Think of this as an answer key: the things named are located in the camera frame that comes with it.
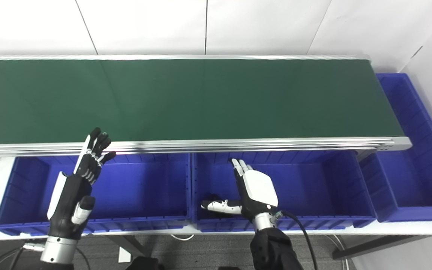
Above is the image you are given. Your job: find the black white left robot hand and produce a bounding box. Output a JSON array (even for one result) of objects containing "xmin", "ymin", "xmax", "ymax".
[{"xmin": 47, "ymin": 127, "xmax": 116, "ymax": 240}]

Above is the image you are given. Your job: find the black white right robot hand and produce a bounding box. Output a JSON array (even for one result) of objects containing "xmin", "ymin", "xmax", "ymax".
[{"xmin": 201, "ymin": 158, "xmax": 279, "ymax": 222}]

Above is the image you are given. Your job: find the green conveyor belt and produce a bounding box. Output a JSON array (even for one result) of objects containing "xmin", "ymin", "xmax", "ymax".
[
  {"xmin": 0, "ymin": 59, "xmax": 405, "ymax": 145},
  {"xmin": 0, "ymin": 54, "xmax": 413, "ymax": 158}
]

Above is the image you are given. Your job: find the blue plastic bin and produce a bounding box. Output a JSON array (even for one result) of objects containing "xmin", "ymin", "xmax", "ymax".
[
  {"xmin": 358, "ymin": 72, "xmax": 432, "ymax": 223},
  {"xmin": 0, "ymin": 153, "xmax": 194, "ymax": 237},
  {"xmin": 192, "ymin": 150, "xmax": 377, "ymax": 231}
]

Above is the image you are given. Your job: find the grey table leg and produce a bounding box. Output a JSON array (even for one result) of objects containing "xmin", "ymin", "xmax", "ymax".
[{"xmin": 105, "ymin": 235, "xmax": 153, "ymax": 263}]

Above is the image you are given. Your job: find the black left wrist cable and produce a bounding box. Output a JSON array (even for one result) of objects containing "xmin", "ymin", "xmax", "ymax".
[{"xmin": 0, "ymin": 242, "xmax": 91, "ymax": 270}]

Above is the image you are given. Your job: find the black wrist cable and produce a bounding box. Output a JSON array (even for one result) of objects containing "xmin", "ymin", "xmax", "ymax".
[
  {"xmin": 274, "ymin": 210, "xmax": 318, "ymax": 270},
  {"xmin": 0, "ymin": 242, "xmax": 91, "ymax": 270}
]

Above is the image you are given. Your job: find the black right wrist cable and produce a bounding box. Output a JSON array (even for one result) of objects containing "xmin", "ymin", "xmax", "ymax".
[{"xmin": 274, "ymin": 210, "xmax": 318, "ymax": 270}]

